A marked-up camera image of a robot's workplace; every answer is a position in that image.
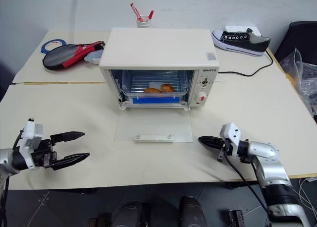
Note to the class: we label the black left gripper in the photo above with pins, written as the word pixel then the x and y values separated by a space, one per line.
pixel 43 152

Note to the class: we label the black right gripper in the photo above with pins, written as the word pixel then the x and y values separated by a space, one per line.
pixel 224 150

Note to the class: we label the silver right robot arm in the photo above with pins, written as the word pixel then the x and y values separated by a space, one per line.
pixel 270 162

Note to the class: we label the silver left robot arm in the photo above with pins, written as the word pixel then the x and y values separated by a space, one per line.
pixel 6 160

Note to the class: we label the white oven knob red mark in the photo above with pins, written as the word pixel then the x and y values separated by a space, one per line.
pixel 201 98

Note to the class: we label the small metal oven knob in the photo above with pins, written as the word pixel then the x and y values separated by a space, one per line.
pixel 205 82

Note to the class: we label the glass oven door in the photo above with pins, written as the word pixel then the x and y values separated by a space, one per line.
pixel 153 125

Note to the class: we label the clear plastic food container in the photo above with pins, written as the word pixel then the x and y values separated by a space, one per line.
pixel 128 85

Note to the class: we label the red white oven sticker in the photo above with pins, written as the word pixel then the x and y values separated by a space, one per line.
pixel 210 56

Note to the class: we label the white toaster oven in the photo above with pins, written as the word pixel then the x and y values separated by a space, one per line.
pixel 158 46

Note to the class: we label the golden brown pastry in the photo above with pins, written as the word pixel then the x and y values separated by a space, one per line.
pixel 168 88
pixel 152 90

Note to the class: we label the blue tape strip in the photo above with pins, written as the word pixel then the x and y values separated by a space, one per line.
pixel 156 100

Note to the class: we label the dark rounded shape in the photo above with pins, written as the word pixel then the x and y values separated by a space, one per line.
pixel 193 212
pixel 127 213

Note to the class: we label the black red paddle case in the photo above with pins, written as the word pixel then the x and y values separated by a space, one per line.
pixel 60 57

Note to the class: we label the clear bluish plastic pouch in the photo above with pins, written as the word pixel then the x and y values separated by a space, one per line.
pixel 94 58

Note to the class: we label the black white canvas shoe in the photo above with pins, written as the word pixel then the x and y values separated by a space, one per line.
pixel 237 42

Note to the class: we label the blue tape roll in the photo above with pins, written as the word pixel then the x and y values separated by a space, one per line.
pixel 45 46

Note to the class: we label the clear plastic bag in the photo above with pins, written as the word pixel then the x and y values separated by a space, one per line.
pixel 305 78

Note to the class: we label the white power strip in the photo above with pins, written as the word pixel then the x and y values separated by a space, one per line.
pixel 255 30

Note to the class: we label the white pen cup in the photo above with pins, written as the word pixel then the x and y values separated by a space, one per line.
pixel 143 24

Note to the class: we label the black chair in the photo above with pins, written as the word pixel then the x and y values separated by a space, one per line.
pixel 302 38

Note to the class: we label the short red marker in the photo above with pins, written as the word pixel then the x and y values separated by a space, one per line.
pixel 150 14

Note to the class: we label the long red white marker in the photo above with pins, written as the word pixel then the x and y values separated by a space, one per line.
pixel 136 11

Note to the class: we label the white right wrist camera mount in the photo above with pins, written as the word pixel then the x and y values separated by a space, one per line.
pixel 231 135

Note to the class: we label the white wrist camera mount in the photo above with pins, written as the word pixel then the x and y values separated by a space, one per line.
pixel 231 135
pixel 31 134

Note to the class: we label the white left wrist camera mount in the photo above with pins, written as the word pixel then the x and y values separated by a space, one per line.
pixel 31 134

